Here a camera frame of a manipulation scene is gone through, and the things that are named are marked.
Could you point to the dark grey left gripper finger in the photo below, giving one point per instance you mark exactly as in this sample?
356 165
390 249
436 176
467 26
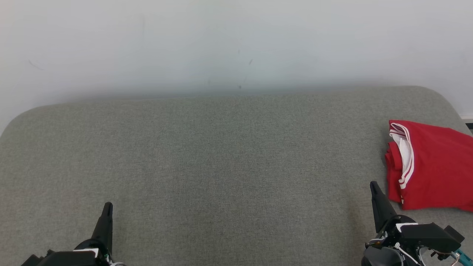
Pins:
105 227

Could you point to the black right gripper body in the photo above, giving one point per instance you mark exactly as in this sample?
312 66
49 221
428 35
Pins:
384 255

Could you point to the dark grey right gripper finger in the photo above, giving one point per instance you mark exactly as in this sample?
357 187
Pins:
381 208

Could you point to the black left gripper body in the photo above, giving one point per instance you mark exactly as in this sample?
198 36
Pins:
94 244

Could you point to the red basketball jersey white sleeves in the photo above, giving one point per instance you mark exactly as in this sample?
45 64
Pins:
439 166

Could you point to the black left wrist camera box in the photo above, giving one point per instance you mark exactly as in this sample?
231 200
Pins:
63 259

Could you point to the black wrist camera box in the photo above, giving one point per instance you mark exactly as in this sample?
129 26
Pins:
425 235
63 259

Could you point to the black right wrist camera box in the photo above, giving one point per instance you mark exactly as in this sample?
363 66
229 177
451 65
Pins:
425 235

